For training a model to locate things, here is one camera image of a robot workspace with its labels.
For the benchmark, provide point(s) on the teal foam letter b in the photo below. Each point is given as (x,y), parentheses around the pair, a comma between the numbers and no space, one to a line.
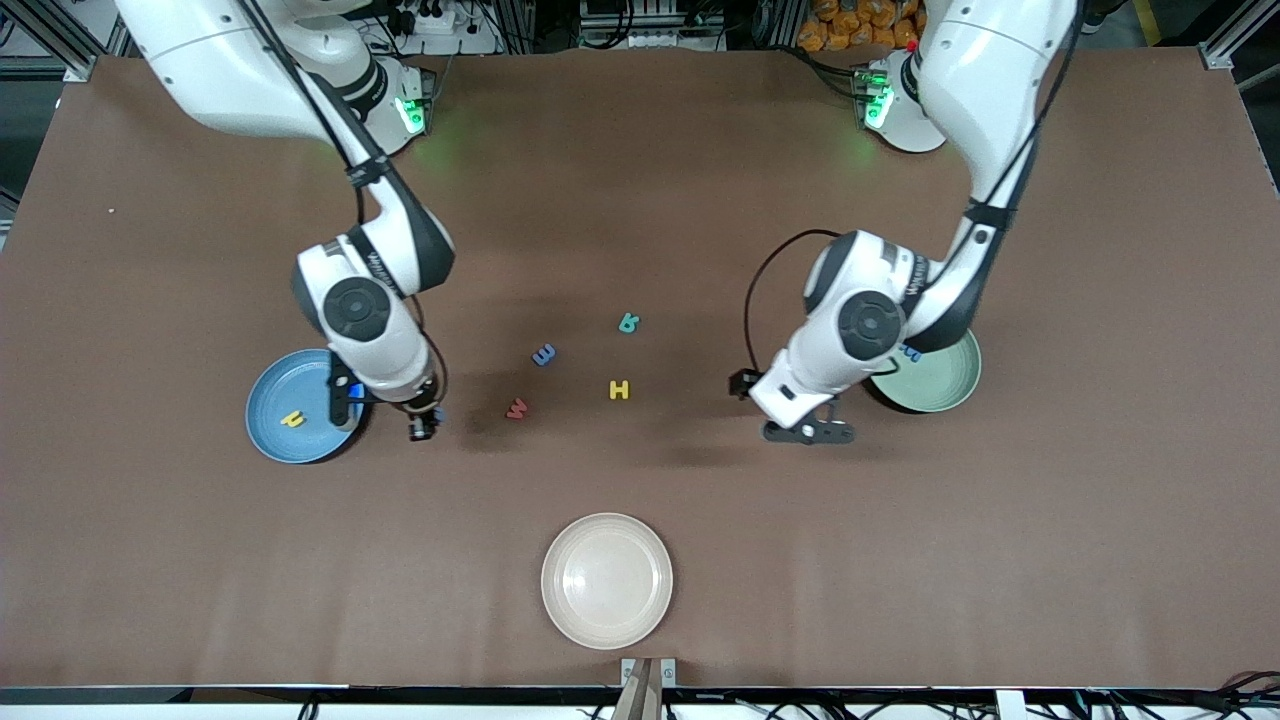
(627,323)

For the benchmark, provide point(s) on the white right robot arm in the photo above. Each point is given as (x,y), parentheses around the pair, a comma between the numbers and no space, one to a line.
(220,80)

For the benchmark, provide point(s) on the brown table cover mat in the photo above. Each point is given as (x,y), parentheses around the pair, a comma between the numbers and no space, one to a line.
(640,200)

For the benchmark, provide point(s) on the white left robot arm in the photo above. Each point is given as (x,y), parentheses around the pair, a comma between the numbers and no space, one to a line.
(990,80)

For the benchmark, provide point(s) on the yellow foam letter h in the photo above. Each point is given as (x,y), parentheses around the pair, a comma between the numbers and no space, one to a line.
(619,390)
(292,420)

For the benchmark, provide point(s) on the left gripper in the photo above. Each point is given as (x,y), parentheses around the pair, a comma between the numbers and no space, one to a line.
(736,385)

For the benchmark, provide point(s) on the aluminium frame profile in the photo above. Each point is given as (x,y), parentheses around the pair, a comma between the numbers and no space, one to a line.
(60,60)
(1225,50)

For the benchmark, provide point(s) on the blue foam letter M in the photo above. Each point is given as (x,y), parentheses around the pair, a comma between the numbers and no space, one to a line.
(911,353)

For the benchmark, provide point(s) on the red foam letter w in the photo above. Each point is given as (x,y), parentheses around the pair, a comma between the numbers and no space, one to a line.
(516,409)

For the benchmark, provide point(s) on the orange snack bags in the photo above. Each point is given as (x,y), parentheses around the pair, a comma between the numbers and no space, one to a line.
(860,28)

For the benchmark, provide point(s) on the blue plate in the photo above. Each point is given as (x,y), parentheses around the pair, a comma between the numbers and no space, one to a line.
(275,385)

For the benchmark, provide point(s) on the white power strip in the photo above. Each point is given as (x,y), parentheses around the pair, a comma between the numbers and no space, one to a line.
(450,45)
(655,40)

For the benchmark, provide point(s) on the beige plate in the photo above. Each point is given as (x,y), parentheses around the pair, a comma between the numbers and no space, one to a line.
(607,580)

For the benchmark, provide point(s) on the blue foam letter E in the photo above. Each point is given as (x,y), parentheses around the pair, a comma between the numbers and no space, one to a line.
(543,354)

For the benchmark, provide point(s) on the grey metal bracket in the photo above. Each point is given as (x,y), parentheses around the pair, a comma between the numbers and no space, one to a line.
(668,672)

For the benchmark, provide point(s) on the pale green plate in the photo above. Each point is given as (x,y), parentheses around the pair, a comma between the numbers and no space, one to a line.
(940,385)

